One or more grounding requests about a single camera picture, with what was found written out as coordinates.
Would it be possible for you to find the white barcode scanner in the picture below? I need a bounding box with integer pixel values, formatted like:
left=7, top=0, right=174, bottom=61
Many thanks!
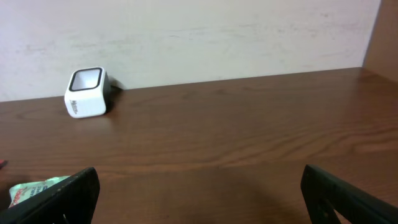
left=64, top=67, right=111, bottom=118

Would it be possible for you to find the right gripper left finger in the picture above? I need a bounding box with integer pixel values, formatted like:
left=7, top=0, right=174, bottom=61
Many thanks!
left=1, top=167, right=100, bottom=224

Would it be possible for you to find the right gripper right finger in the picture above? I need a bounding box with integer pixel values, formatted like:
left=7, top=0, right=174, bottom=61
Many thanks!
left=300, top=164, right=397, bottom=224

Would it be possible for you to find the teal wet wipes pack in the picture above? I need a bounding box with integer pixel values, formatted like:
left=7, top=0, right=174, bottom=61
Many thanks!
left=9, top=176, right=68, bottom=207

